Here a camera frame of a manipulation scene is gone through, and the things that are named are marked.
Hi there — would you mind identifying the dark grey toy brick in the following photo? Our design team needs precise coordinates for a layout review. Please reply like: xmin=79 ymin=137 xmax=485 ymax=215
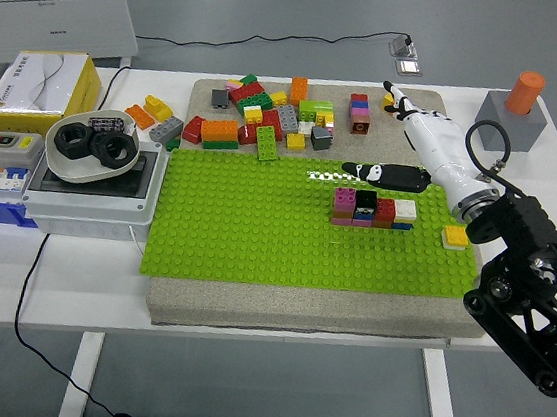
xmin=209 ymin=88 xmax=231 ymax=111

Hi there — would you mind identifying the large black hex nut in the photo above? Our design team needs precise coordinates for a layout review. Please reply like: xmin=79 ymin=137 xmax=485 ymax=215
xmin=52 ymin=121 xmax=97 ymax=163
xmin=86 ymin=130 xmax=137 ymax=172

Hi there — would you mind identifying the grey push-button switch box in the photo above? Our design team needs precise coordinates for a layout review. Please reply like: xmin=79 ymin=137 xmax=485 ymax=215
xmin=0 ymin=130 xmax=47 ymax=178

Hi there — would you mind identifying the green studded baseplate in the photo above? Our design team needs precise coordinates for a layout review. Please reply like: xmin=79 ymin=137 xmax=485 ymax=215
xmin=135 ymin=133 xmax=491 ymax=312

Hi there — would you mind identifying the small black terminal block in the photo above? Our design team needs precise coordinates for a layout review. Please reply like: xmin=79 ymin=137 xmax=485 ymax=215
xmin=85 ymin=112 xmax=127 ymax=135

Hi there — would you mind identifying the black floor cable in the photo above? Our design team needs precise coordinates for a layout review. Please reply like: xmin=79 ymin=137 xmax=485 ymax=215
xmin=135 ymin=3 xmax=413 ymax=73

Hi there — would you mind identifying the white panel heater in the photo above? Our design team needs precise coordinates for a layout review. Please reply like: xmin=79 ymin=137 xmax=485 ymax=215
xmin=0 ymin=0 xmax=146 ymax=81

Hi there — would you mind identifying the white table leg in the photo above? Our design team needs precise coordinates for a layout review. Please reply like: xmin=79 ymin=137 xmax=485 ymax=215
xmin=414 ymin=348 xmax=470 ymax=417
xmin=57 ymin=328 xmax=107 ymax=417

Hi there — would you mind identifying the white plastic bowl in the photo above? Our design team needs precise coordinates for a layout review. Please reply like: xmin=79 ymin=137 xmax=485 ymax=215
xmin=39 ymin=101 xmax=146 ymax=191

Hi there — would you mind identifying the long dark green brick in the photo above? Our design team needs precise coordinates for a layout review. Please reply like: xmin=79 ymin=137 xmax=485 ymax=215
xmin=235 ymin=91 xmax=275 ymax=118

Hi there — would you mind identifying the silver floor socket plate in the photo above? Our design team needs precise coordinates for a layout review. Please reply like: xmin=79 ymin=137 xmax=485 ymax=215
xmin=392 ymin=56 xmax=425 ymax=79

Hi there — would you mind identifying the yellow white tissue box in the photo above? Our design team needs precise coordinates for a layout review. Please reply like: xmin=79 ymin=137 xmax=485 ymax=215
xmin=0 ymin=43 xmax=107 ymax=143

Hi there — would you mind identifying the light grey toy brick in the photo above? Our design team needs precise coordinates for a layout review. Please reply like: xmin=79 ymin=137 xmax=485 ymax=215
xmin=147 ymin=113 xmax=185 ymax=147
xmin=274 ymin=103 xmax=301 ymax=134

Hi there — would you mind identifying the yellow white toy brick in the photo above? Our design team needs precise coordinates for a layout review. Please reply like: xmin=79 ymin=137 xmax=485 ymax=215
xmin=241 ymin=105 xmax=266 ymax=126

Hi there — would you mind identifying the yellow pink white brick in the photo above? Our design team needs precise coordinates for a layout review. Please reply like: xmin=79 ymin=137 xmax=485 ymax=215
xmin=315 ymin=111 xmax=337 ymax=133

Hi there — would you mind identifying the white blue circuit breaker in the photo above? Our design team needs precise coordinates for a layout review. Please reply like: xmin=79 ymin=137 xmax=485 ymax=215
xmin=0 ymin=164 xmax=30 ymax=204

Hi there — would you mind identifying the flat orange toy brick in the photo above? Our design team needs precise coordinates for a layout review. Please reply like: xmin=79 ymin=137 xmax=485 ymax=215
xmin=123 ymin=103 xmax=158 ymax=131

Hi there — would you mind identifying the orange cylinder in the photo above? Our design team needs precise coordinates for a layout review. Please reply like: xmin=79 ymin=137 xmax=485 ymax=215
xmin=503 ymin=68 xmax=548 ymax=118

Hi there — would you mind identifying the lime green toy brick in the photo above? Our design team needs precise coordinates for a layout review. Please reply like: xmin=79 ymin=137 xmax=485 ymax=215
xmin=297 ymin=97 xmax=336 ymax=125

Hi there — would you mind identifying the flat dark green brick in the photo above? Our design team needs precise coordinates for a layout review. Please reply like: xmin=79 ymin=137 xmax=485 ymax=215
xmin=201 ymin=137 xmax=240 ymax=154

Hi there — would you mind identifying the black toy brick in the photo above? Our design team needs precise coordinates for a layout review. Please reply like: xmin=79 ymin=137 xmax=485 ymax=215
xmin=352 ymin=188 xmax=380 ymax=217

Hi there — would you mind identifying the dark grey slope brick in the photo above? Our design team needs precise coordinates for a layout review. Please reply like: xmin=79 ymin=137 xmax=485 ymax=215
xmin=308 ymin=125 xmax=336 ymax=153

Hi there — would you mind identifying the silver floor socket with plug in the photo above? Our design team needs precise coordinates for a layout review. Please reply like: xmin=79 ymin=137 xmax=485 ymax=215
xmin=386 ymin=32 xmax=421 ymax=60

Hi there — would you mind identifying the grey electrical enclosure box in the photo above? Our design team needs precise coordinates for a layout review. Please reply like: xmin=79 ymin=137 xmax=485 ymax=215
xmin=18 ymin=128 xmax=172 ymax=247

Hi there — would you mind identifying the magenta toy brick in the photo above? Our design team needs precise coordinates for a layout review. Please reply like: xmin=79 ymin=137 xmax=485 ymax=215
xmin=333 ymin=186 xmax=359 ymax=213

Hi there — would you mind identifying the tall orange toy brick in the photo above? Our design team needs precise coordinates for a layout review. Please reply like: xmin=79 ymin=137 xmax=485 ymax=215
xmin=288 ymin=75 xmax=310 ymax=108

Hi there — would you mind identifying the red slope brick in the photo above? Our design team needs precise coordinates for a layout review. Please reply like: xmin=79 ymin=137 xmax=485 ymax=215
xmin=180 ymin=113 xmax=207 ymax=146

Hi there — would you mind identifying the red blue pink brown brick tower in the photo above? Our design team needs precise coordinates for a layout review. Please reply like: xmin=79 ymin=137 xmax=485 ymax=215
xmin=345 ymin=92 xmax=375 ymax=137

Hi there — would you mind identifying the grey-brown foam mat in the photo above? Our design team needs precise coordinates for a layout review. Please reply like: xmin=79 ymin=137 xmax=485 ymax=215
xmin=143 ymin=60 xmax=518 ymax=364

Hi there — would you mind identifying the long red toy brick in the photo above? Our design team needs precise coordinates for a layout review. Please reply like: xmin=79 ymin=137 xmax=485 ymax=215
xmin=227 ymin=79 xmax=266 ymax=107

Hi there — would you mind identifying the lime green flat brick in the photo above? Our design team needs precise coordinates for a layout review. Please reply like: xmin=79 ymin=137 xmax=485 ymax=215
xmin=252 ymin=123 xmax=282 ymax=163

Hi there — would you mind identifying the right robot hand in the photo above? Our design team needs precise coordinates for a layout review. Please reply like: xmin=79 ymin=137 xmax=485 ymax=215
xmin=338 ymin=75 xmax=510 ymax=215

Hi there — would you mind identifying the grey cube block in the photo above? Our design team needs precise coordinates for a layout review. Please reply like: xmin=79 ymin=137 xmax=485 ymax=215
xmin=470 ymin=86 xmax=552 ymax=158

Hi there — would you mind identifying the yellow stepped toy brick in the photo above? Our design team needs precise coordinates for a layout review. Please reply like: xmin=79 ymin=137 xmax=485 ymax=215
xmin=142 ymin=94 xmax=175 ymax=123

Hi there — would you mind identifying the long orange toy brick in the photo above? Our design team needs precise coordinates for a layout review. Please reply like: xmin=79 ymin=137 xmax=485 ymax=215
xmin=199 ymin=116 xmax=241 ymax=145

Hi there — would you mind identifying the thin white wire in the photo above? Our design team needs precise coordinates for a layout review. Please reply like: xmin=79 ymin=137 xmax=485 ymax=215
xmin=126 ymin=225 xmax=148 ymax=256

